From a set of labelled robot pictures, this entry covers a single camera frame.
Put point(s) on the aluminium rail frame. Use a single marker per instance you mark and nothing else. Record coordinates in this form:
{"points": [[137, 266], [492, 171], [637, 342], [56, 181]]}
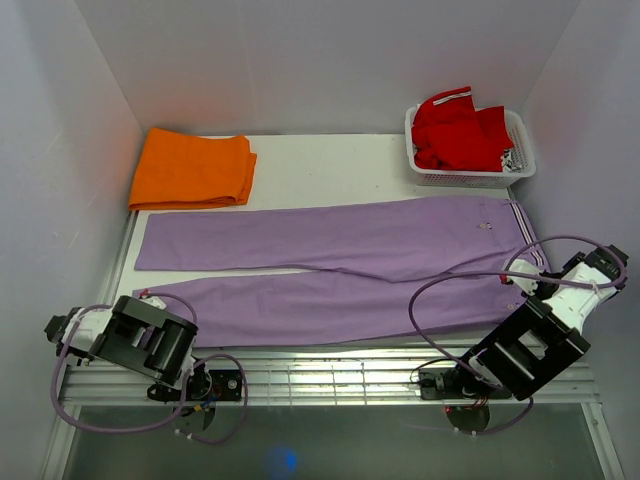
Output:
{"points": [[366, 373]]}

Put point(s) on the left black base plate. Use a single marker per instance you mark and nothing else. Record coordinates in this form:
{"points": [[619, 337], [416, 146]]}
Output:
{"points": [[230, 387]]}

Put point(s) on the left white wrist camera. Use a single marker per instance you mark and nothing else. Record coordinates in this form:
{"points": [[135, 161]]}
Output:
{"points": [[152, 300]]}

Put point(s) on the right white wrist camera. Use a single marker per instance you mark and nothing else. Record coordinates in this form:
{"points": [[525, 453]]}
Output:
{"points": [[523, 274]]}

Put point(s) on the folded orange trousers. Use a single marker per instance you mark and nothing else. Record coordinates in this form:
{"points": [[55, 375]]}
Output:
{"points": [[185, 172]]}

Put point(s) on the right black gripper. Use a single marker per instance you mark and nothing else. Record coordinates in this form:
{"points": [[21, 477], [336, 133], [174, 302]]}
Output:
{"points": [[537, 291]]}

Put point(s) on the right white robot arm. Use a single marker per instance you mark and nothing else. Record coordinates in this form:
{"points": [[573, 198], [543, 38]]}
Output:
{"points": [[544, 336]]}

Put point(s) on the purple trousers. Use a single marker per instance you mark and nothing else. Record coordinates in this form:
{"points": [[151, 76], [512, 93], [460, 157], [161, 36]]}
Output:
{"points": [[300, 277]]}

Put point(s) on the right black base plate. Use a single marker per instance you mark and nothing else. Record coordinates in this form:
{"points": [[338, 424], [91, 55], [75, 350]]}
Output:
{"points": [[456, 384]]}

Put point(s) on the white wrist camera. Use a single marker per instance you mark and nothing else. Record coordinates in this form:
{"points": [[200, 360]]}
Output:
{"points": [[523, 274], [152, 300]]}

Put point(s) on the white plastic basket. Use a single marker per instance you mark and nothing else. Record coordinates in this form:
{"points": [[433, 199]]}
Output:
{"points": [[522, 153]]}

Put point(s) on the red trousers in basket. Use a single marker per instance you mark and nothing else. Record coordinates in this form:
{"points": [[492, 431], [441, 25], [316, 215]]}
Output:
{"points": [[449, 133]]}

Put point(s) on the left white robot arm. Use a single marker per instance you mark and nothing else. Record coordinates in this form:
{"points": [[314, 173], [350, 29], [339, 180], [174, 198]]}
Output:
{"points": [[152, 335]]}

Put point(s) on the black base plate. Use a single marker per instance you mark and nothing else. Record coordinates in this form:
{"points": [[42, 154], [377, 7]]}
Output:
{"points": [[230, 387], [456, 384]]}

